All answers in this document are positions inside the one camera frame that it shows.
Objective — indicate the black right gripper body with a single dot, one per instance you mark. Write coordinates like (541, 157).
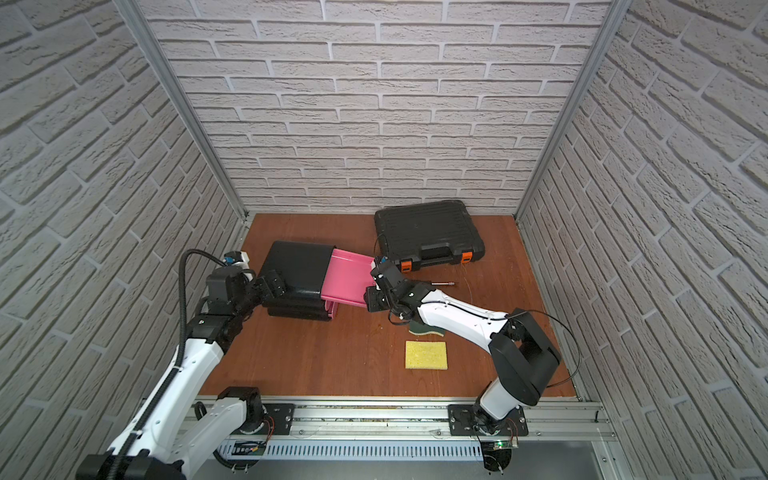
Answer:
(376, 302)

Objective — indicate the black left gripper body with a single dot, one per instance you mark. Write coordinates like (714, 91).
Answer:
(271, 285)

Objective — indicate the black drawer cabinet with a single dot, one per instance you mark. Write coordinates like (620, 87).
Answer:
(303, 268)

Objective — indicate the green yellow scouring sponge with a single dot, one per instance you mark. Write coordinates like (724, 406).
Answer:
(420, 329)

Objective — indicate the pink drawer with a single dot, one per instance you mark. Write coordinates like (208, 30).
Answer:
(347, 278)

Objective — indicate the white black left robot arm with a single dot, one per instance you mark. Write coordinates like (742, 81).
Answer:
(151, 446)

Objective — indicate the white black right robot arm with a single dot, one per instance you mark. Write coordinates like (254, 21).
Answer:
(524, 357)

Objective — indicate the black plastic tool case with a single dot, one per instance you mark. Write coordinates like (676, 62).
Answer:
(421, 235)

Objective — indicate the aluminium front rail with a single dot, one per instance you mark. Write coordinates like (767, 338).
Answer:
(414, 429)

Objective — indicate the aluminium corner frame post left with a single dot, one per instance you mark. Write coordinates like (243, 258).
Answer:
(139, 27)

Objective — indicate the aluminium corner frame post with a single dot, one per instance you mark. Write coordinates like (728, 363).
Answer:
(139, 27)
(595, 55)

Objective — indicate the aluminium corner frame post right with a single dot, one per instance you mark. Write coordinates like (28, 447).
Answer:
(595, 55)

